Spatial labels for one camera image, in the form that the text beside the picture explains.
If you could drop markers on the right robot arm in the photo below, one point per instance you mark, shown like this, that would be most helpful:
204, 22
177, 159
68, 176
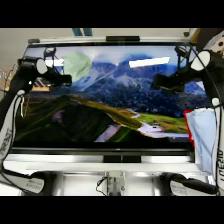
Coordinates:
207, 63

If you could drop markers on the light blue shirt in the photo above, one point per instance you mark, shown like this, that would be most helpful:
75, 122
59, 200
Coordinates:
203, 133

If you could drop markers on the red garment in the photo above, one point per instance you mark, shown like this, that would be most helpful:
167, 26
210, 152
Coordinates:
187, 128

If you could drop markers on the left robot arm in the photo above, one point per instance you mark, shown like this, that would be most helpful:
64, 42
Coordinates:
26, 68

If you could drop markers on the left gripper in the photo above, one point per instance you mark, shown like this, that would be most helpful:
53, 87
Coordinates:
62, 79

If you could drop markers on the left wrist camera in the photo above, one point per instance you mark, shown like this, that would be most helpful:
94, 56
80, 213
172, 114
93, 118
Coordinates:
50, 53

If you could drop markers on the pale green shirt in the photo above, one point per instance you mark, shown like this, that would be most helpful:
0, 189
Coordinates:
77, 65

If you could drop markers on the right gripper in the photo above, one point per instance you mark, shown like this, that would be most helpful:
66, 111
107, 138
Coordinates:
166, 82

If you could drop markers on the silver frame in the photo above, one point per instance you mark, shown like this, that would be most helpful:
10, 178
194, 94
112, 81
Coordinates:
83, 166

